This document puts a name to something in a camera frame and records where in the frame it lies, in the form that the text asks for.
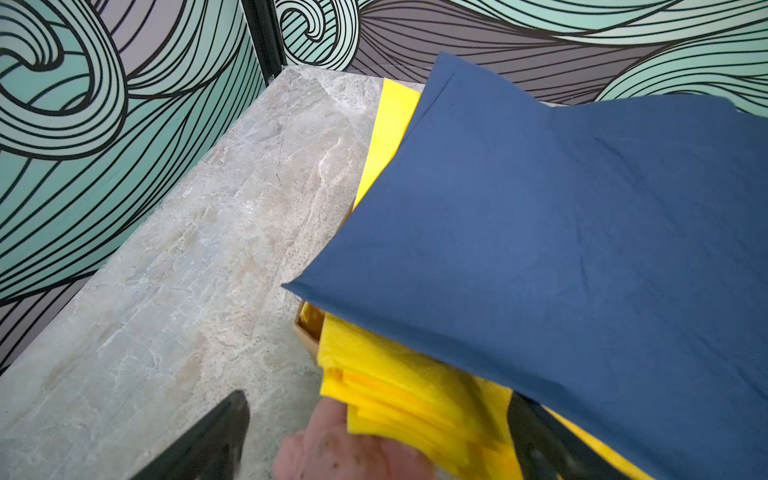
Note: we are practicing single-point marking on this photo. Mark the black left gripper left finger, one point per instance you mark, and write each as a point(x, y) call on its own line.
point(211, 449)

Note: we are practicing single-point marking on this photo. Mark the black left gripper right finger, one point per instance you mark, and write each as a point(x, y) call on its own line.
point(547, 449)

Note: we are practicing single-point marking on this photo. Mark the pink squishy toy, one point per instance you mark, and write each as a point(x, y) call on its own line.
point(326, 450)

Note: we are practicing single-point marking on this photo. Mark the brown cardboard napkin tray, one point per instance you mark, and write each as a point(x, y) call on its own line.
point(308, 326)

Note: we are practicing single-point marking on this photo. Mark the navy blue napkin stack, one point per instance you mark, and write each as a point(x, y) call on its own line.
point(606, 260)

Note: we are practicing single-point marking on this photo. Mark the black corner frame post left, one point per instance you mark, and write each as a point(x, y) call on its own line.
point(263, 23)

